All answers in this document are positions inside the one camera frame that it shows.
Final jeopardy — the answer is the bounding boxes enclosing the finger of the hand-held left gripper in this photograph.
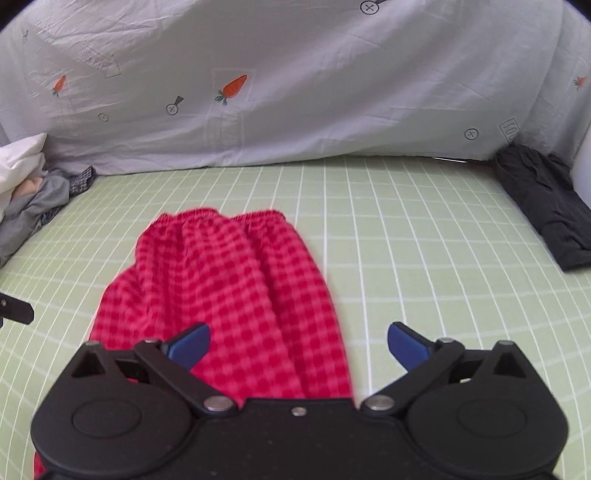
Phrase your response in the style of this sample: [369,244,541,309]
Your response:
[0,292,35,324]

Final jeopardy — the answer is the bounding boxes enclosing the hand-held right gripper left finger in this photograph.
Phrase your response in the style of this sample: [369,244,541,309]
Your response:
[61,322,237,415]

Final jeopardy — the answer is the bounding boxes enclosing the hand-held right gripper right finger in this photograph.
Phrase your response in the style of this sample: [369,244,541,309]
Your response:
[360,322,536,416]

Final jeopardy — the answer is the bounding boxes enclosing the red checkered shorts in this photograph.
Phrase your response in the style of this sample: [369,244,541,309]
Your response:
[33,209,356,480]

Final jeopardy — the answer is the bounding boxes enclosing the green grid bed sheet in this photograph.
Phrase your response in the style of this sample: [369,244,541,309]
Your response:
[0,155,591,480]

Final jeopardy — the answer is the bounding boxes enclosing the grey crumpled garment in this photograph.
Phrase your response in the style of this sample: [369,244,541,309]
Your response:
[0,168,71,268]

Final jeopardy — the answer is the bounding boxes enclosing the dark checkered cloth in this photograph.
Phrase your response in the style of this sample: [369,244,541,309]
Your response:
[68,166,98,198]

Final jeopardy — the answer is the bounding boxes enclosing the white cloth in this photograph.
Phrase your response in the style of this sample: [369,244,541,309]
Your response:
[0,133,49,217]

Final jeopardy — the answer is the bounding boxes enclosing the dark grey folded garment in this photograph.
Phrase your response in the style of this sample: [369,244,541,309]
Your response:
[492,141,591,272]

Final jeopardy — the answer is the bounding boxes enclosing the carrot print grey duvet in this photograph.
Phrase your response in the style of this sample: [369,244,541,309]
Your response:
[0,0,591,175]

